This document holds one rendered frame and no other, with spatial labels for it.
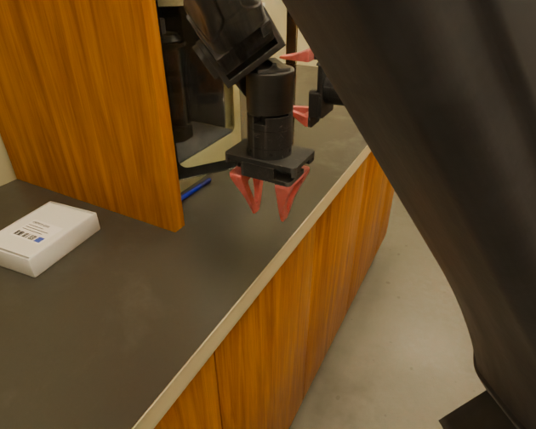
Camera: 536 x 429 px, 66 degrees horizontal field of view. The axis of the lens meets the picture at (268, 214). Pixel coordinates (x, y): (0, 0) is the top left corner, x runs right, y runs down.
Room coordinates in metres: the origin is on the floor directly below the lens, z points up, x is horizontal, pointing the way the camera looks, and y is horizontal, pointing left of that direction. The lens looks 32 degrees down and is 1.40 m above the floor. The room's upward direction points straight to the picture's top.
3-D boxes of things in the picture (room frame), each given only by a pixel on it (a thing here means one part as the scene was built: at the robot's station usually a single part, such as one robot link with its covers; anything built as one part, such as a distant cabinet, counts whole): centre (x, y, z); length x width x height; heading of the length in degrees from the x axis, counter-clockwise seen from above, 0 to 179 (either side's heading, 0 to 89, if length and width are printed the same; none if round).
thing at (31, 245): (0.62, 0.42, 0.96); 0.16 x 0.12 x 0.04; 158
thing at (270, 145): (0.49, 0.00, 1.21); 0.10 x 0.07 x 0.07; 62
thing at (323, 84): (0.77, -0.13, 1.19); 0.07 x 0.07 x 0.10; 62
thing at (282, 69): (0.50, 0.00, 1.27); 0.07 x 0.06 x 0.07; 16
